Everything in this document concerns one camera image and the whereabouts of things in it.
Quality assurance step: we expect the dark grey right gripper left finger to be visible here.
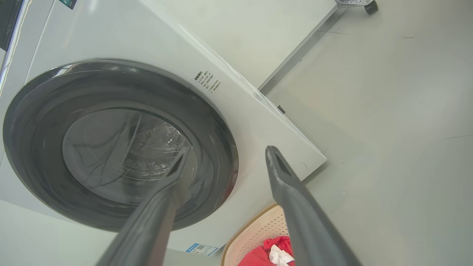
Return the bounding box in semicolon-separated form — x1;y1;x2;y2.
95;147;193;266

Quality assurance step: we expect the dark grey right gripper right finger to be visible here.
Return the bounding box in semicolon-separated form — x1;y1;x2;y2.
265;145;363;266

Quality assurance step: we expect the cream perforated laundry basket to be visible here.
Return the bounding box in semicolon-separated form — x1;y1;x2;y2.
221;203;296;266

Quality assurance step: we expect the white garment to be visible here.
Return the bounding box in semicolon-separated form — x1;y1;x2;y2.
269;245;295;266

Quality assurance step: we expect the blue energy label sticker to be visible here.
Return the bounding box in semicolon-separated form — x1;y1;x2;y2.
186;243;219;257

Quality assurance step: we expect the red garment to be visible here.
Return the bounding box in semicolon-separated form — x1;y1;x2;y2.
238;236;295;266

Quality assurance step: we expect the round dark washing machine door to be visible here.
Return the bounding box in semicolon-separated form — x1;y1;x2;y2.
3;59;239;232

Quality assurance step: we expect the white front-load washing machine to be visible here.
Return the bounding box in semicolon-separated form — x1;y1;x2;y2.
0;0;327;259

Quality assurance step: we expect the metal frame leg with caster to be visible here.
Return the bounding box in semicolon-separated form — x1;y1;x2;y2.
334;0;379;15

